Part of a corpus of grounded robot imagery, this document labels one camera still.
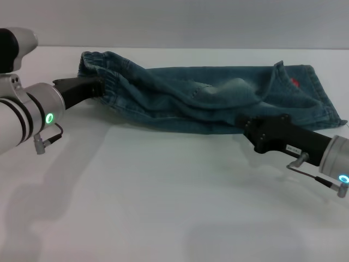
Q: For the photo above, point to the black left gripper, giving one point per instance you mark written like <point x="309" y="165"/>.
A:
<point x="76" y="88"/>

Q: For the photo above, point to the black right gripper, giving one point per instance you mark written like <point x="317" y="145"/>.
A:
<point x="286" y="136"/>

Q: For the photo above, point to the blue denim shorts with embroidery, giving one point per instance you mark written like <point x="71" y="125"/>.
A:
<point x="191" y="101"/>

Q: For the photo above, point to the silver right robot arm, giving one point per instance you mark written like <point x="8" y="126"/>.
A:
<point x="336" y="155"/>

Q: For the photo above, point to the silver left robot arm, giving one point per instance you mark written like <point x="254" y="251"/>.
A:
<point x="24" y="114"/>

